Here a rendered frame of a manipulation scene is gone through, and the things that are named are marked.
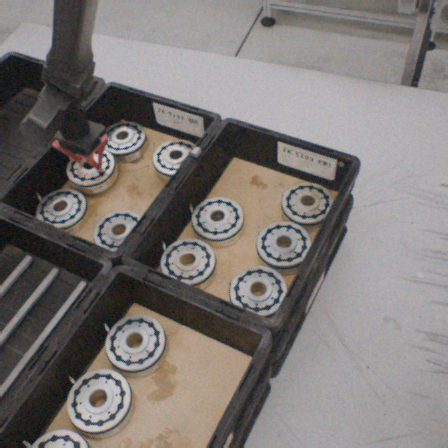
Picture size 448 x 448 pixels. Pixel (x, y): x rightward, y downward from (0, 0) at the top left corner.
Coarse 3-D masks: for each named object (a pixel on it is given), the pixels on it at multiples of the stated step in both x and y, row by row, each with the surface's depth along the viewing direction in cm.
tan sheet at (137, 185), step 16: (144, 128) 128; (160, 144) 124; (144, 160) 121; (128, 176) 119; (144, 176) 118; (80, 192) 117; (112, 192) 116; (128, 192) 116; (144, 192) 116; (96, 208) 114; (112, 208) 114; (128, 208) 113; (144, 208) 113; (96, 224) 111
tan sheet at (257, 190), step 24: (240, 168) 118; (264, 168) 117; (216, 192) 114; (240, 192) 114; (264, 192) 113; (336, 192) 112; (264, 216) 110; (240, 240) 107; (312, 240) 105; (192, 264) 104; (240, 264) 103; (216, 288) 100
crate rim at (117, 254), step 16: (96, 96) 120; (144, 96) 119; (160, 96) 119; (208, 112) 114; (208, 128) 112; (48, 144) 112; (32, 160) 110; (16, 176) 107; (176, 176) 104; (0, 192) 105; (160, 192) 102; (0, 208) 102; (32, 224) 100; (48, 224) 99; (144, 224) 98; (80, 240) 97; (128, 240) 96; (112, 256) 94
